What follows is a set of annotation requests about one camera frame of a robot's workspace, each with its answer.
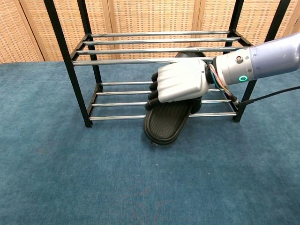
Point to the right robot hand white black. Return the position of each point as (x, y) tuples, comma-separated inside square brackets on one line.
[(180, 82)]

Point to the black rubber slipper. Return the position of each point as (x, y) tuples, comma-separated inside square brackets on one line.
[(166, 124)]

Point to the black and chrome shoe rack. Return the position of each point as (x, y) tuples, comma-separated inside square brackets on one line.
[(117, 62)]

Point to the bamboo folding screen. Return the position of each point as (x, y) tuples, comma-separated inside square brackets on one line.
[(150, 16)]

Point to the blue carpet mat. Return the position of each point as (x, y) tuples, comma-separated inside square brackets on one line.
[(70, 175)]

